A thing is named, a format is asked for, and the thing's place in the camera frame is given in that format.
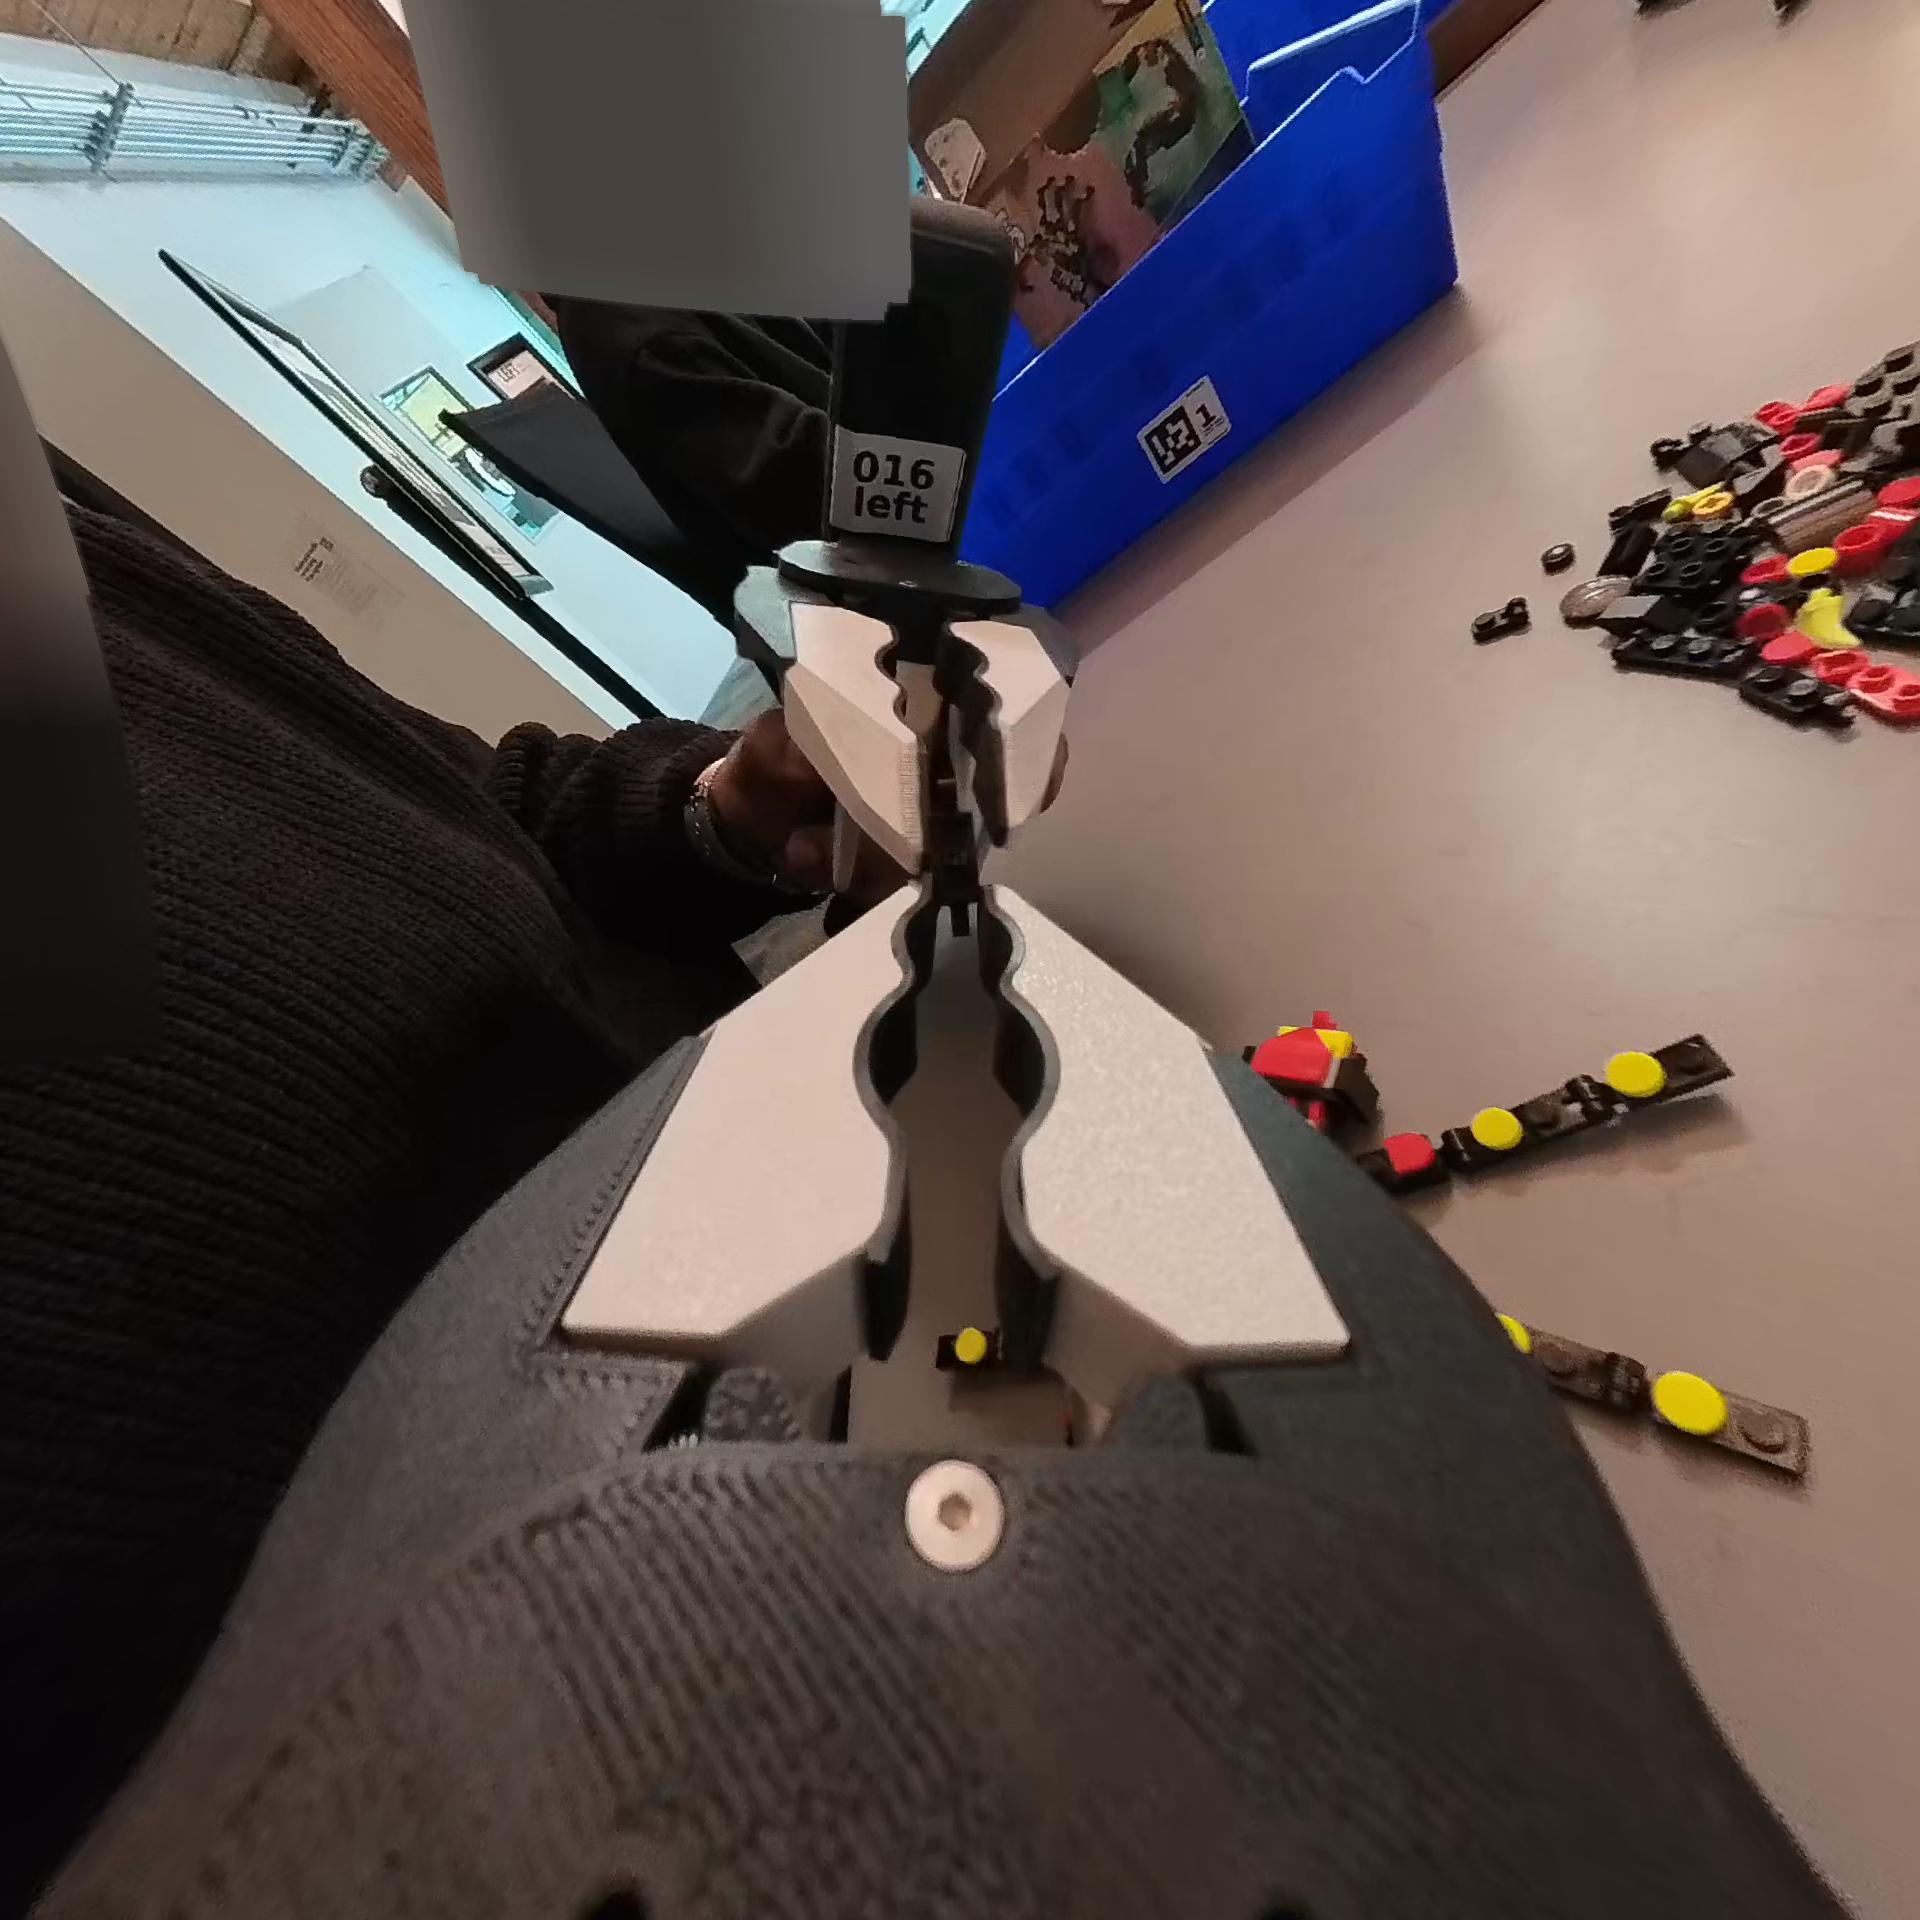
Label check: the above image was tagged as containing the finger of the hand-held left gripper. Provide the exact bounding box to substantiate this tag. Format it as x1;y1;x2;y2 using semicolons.
947;616;1072;846
784;598;938;880

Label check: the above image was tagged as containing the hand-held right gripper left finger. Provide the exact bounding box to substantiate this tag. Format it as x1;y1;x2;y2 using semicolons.
560;882;935;1366

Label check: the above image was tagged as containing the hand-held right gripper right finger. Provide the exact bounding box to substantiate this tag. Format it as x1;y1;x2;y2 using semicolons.
977;882;1352;1374

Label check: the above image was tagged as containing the small black hinge lego plate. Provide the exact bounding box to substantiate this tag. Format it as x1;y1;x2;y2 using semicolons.
921;736;989;962

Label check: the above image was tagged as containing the black yellow red lego model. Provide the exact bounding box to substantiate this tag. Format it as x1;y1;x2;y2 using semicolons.
936;1012;1811;1479

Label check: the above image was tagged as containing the pile of loose lego pieces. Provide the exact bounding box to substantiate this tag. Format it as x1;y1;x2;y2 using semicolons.
1597;342;1920;732

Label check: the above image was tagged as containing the printed cardboard box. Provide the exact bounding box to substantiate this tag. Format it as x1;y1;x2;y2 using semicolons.
909;0;1259;348

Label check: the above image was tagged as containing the blue plastic bin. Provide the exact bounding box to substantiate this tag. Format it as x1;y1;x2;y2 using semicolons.
955;0;1465;608

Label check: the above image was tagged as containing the person's black knit clothing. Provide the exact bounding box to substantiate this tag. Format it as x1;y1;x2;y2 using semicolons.
0;293;841;1893

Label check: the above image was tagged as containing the black framed glass panel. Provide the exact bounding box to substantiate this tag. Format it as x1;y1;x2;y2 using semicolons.
158;247;670;722

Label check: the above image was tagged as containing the silver wrist bracelet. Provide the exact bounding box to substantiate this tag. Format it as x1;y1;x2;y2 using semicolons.
682;756;739;887

